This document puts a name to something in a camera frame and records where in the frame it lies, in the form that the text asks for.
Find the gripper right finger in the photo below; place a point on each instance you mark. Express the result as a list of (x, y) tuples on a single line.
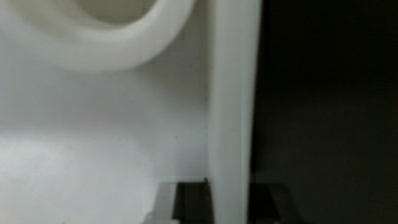
[(272, 208)]

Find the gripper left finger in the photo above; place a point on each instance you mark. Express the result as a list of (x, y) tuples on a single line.
[(184, 204)]

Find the white square tabletop tray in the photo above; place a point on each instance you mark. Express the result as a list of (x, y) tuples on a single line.
[(127, 103)]

